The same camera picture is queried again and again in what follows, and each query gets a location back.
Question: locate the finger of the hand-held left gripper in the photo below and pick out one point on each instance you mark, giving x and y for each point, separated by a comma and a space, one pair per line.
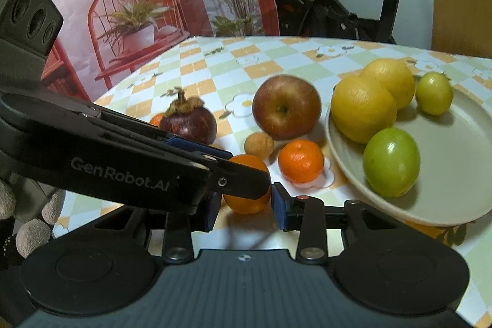
192, 147
246, 182

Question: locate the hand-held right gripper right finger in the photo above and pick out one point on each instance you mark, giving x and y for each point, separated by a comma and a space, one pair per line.
278, 209

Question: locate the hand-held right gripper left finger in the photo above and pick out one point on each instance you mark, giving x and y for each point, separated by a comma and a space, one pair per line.
210, 214

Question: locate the purple mangosteen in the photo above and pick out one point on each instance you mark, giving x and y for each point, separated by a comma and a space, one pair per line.
188, 124

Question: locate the orange mandarin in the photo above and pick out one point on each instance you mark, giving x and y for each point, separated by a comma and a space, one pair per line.
301, 161
155, 119
246, 205

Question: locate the brown longan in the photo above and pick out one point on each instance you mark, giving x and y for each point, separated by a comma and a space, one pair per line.
258, 145

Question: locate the large green jujube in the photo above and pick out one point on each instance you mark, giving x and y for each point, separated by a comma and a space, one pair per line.
392, 162

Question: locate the yellow lemon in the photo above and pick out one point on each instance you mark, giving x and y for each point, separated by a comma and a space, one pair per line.
392, 78
361, 109

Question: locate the beige round plate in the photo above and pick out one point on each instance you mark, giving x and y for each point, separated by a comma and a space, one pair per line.
453, 166

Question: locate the small yellow-green jujube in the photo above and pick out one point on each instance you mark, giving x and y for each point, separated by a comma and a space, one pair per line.
434, 93

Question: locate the person's left hand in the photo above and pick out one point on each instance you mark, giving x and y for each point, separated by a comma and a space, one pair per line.
32, 235

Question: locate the red apple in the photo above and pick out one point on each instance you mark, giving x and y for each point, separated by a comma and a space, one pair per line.
286, 105

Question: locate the checked flower tablecloth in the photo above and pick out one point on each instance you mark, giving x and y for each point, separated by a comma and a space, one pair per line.
215, 63

